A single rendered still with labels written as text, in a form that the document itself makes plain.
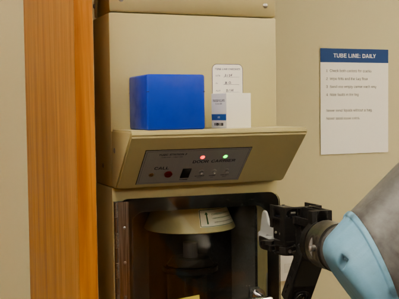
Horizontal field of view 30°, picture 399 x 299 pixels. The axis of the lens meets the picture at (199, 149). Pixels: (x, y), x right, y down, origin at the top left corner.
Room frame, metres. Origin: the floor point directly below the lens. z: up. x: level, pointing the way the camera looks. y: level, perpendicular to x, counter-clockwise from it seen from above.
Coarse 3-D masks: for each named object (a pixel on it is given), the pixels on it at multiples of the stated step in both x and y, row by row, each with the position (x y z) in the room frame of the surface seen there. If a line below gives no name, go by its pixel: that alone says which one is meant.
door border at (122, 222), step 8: (120, 208) 1.27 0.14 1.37; (128, 208) 1.27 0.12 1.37; (120, 216) 1.27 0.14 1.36; (128, 216) 1.27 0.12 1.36; (120, 224) 1.27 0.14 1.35; (128, 224) 1.27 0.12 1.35; (120, 232) 1.27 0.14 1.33; (128, 232) 1.27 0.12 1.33; (120, 240) 1.27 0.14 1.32; (128, 240) 1.27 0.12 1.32; (120, 248) 1.27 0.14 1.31; (128, 248) 1.27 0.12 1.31; (120, 256) 1.27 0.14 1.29; (128, 256) 1.27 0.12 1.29; (120, 264) 1.27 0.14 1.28; (128, 264) 1.27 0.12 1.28; (120, 272) 1.27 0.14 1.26; (128, 272) 1.27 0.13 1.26; (120, 280) 1.27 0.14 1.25; (128, 280) 1.27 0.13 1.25; (120, 288) 1.27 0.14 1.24; (128, 288) 1.27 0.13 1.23; (120, 296) 1.27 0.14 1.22; (128, 296) 1.27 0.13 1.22
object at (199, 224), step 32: (256, 192) 1.35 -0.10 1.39; (160, 224) 1.29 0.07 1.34; (192, 224) 1.31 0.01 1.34; (224, 224) 1.33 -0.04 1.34; (256, 224) 1.35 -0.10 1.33; (160, 256) 1.29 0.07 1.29; (192, 256) 1.31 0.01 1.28; (224, 256) 1.33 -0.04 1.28; (256, 256) 1.35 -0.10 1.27; (160, 288) 1.29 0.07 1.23; (192, 288) 1.31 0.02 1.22; (224, 288) 1.33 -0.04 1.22; (256, 288) 1.35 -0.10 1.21
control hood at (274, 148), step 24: (120, 144) 1.22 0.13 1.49; (144, 144) 1.19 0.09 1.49; (168, 144) 1.21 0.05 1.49; (192, 144) 1.22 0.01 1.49; (216, 144) 1.24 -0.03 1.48; (240, 144) 1.26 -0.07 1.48; (264, 144) 1.28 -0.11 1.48; (288, 144) 1.30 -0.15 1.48; (120, 168) 1.22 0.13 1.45; (264, 168) 1.33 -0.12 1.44; (288, 168) 1.35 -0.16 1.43
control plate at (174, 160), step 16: (144, 160) 1.22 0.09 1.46; (160, 160) 1.23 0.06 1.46; (176, 160) 1.24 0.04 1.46; (192, 160) 1.25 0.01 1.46; (208, 160) 1.26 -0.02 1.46; (224, 160) 1.28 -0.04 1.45; (240, 160) 1.29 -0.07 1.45; (144, 176) 1.25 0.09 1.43; (160, 176) 1.26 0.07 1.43; (176, 176) 1.27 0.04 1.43; (192, 176) 1.28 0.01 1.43; (208, 176) 1.30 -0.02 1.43; (224, 176) 1.31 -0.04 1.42
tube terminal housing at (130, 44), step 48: (96, 48) 1.36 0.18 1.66; (144, 48) 1.30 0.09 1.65; (192, 48) 1.33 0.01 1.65; (240, 48) 1.37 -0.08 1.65; (96, 96) 1.36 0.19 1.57; (96, 144) 1.37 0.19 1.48; (96, 192) 1.38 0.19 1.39; (144, 192) 1.30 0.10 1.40; (192, 192) 1.33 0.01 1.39; (240, 192) 1.37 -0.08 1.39
